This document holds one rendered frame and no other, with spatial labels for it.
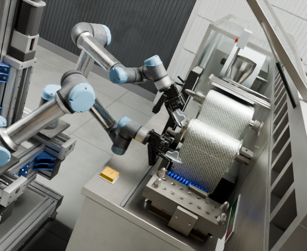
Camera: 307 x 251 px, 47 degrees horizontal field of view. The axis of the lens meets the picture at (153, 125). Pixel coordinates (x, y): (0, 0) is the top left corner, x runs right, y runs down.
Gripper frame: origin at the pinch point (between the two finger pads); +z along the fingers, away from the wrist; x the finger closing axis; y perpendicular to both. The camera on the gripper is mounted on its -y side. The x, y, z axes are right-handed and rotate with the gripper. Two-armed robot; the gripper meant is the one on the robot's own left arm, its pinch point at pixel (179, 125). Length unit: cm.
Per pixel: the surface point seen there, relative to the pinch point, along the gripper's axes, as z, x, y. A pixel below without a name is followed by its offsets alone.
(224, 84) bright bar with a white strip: -6.1, 22.7, 23.1
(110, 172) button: 5.4, -17.1, -36.5
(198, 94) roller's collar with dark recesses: -7.0, 20.8, 9.3
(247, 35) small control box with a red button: -22, 50, 40
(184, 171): 20.2, -8.1, -4.8
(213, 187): 32.3, -8.2, 4.8
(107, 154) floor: 32, 131, -134
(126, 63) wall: -41, 302, -150
